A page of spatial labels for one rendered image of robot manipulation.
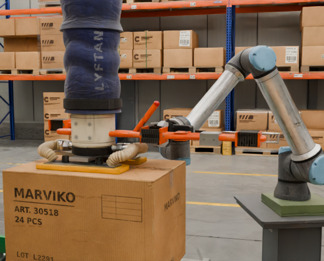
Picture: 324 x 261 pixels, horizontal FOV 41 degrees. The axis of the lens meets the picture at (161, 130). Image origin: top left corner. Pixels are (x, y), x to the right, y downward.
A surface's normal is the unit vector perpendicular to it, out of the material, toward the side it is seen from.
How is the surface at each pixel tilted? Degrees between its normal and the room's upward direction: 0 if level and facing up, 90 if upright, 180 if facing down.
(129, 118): 90
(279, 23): 90
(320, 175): 93
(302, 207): 90
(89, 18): 80
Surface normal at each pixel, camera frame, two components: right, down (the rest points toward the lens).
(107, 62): 0.55, 0.11
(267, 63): 0.23, -0.04
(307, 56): -0.33, 0.09
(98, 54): 0.52, -0.21
